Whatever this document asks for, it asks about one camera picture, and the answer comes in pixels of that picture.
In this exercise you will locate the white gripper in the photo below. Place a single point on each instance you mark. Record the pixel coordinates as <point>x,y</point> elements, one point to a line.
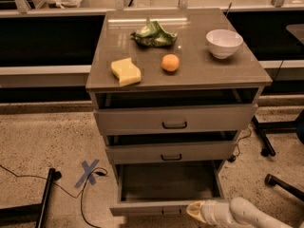
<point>210,212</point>

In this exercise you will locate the grey bottom drawer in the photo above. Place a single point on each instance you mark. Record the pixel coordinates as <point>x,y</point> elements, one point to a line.
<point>165,188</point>

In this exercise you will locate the grey drawer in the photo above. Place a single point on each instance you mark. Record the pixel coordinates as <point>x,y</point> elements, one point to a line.
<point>162,112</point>
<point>173,147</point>
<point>165,188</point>

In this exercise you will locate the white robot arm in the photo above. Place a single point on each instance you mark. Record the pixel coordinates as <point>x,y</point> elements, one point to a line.
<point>234,213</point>

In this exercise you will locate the grey middle drawer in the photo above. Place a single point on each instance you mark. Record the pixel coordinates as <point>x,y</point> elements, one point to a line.
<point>173,147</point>

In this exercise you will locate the grey top drawer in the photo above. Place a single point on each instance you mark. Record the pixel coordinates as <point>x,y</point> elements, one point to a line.
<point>162,112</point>

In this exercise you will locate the grey drawer cabinet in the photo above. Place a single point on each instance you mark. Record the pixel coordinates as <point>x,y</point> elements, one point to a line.
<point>198,69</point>

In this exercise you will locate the black chair leg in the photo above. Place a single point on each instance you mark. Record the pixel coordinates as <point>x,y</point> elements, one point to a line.
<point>272,181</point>

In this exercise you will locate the black stand leg right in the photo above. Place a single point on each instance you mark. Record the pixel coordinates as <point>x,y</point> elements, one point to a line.
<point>296,125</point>

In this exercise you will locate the black stand leg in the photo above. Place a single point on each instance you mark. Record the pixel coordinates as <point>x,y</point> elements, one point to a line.
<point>296,125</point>
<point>33,212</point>

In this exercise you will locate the blue tape cross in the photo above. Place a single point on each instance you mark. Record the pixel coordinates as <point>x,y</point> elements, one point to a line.
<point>87,176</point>

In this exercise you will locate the orange fruit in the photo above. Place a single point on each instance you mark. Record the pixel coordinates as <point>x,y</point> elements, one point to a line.
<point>170,62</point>

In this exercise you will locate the yellow sponge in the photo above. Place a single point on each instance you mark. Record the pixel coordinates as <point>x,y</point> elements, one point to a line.
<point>126,72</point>

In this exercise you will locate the white bowl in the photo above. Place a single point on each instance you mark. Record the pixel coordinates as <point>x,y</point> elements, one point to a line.
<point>223,43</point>

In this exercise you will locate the green chip bag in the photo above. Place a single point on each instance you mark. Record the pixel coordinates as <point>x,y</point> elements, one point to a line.
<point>153,35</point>

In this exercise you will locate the black stand leg left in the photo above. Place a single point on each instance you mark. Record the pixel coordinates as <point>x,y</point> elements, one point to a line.
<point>33,212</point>

